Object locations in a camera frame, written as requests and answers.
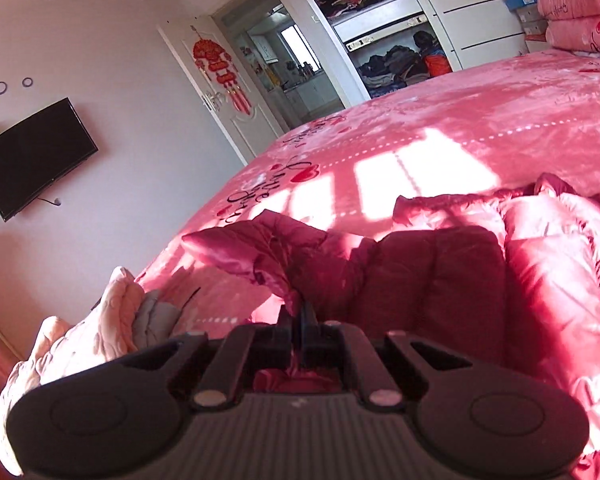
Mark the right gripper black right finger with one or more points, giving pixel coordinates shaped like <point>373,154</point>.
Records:
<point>478,418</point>

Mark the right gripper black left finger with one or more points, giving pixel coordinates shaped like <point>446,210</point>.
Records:
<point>117,417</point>

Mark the red puffer down jacket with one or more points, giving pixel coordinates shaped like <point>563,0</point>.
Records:
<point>511,278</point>

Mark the dark clothes pile lower shelf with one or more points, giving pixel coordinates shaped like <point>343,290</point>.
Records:
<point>401,66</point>

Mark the white bedroom door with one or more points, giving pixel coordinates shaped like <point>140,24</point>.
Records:
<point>250,136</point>

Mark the pink quilted folded garment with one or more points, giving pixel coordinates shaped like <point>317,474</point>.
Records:
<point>62,349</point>

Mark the light blue folded garment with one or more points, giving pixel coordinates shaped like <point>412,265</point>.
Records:
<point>154,321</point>

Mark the pink heart-pattern bed blanket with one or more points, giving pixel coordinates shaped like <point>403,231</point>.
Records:
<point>524,129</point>

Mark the red Chinese knot decoration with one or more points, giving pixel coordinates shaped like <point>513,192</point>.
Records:
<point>217,65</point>

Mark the grey shoe boxes stack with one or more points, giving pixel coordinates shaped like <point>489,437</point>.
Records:
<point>534,27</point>

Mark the white wardrobe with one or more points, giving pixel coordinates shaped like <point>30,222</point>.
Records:
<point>471,33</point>

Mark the black wall-mounted television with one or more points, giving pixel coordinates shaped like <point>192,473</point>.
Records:
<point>38,151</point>

